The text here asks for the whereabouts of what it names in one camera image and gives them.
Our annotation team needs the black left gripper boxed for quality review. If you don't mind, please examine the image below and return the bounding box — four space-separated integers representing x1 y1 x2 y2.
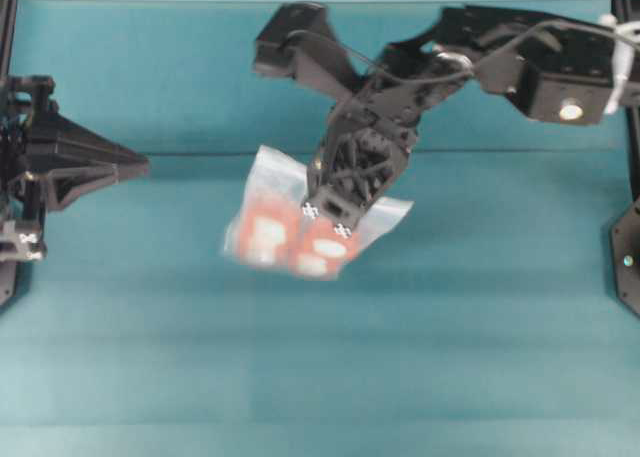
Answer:
1 75 150 262

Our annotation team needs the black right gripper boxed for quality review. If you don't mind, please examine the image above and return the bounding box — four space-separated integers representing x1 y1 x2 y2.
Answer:
302 74 435 239

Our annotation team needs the orange tape roll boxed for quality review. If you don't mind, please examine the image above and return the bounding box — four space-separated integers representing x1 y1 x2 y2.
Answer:
240 194 299 242
234 214 294 268
302 216 359 257
290 238 349 280

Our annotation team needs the clear zip bag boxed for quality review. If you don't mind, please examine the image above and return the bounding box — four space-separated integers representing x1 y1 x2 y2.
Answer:
224 145 413 278

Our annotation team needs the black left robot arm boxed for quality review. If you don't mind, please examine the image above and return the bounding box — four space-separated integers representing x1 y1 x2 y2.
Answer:
1 76 150 304

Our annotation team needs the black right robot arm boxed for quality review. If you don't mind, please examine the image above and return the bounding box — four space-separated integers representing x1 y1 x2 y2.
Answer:
302 6 639 238

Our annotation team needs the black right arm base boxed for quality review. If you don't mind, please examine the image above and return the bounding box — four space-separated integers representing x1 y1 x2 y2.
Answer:
610 199 640 316

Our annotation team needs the white zip tie right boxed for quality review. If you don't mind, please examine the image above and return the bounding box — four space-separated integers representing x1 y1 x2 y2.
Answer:
598 14 639 115

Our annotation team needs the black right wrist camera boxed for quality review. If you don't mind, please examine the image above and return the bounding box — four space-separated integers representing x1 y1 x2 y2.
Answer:
252 2 362 102

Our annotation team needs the black left frame post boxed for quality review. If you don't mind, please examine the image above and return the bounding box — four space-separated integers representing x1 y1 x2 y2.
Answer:
0 0 18 79

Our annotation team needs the black frame post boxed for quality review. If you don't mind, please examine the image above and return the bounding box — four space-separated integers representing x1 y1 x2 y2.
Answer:
0 0 18 79
611 0 639 202

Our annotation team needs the black right frame post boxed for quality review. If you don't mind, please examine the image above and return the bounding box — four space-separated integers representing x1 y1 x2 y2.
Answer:
611 0 639 202

